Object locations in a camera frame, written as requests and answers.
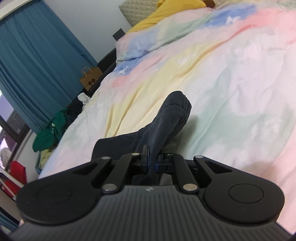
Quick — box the black hooded jacket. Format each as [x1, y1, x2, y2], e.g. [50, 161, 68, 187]
[91, 91, 192, 185]

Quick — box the yellow-green fuzzy garment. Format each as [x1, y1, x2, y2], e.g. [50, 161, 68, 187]
[38, 149, 55, 169]

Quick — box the green sweatshirt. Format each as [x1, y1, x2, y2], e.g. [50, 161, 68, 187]
[32, 108, 68, 152]

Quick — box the red cloth on rack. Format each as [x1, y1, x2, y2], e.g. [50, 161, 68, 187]
[4, 161, 27, 195]

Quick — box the brown paper bag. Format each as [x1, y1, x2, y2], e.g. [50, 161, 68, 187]
[80, 66, 103, 91]

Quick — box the right blue curtain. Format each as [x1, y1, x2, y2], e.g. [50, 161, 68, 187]
[1, 1, 97, 133]

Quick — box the beige quilted headboard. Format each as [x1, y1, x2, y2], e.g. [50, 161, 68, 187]
[119, 0, 158, 27]

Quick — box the yellow pillow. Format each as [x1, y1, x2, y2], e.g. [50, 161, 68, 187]
[128, 0, 216, 33]

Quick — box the window with black frame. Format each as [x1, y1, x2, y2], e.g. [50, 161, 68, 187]
[1, 92, 30, 170]

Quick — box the wall power socket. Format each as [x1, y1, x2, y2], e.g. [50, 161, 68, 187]
[112, 28, 125, 41]

